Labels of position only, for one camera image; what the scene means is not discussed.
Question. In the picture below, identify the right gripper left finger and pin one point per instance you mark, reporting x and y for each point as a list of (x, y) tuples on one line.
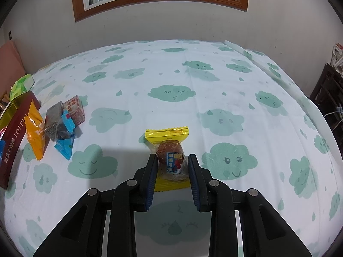
[(133, 195)]

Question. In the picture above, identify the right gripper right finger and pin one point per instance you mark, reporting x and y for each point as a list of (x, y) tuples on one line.
[(213, 196)]

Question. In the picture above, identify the yellow round cake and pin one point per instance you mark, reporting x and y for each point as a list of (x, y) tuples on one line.
[(172, 162)]

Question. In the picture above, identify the blue snack packet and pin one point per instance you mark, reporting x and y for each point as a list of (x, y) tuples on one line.
[(65, 147)]

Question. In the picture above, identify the grey seaweed snack packet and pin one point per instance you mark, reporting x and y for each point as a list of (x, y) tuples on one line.
[(54, 125)]

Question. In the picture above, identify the orange snack packet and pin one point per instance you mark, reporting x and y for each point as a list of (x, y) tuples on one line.
[(35, 131)]

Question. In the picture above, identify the cloud-patterned white tablecloth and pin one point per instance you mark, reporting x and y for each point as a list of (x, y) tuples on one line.
[(237, 110)]

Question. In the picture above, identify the gold red toffee tin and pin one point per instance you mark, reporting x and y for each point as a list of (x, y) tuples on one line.
[(12, 131)]

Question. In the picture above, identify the dark wooden cabinet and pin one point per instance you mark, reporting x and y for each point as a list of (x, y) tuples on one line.
[(327, 96)]

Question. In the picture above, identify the green tissue pack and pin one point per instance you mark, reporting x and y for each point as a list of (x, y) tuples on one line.
[(22, 85)]

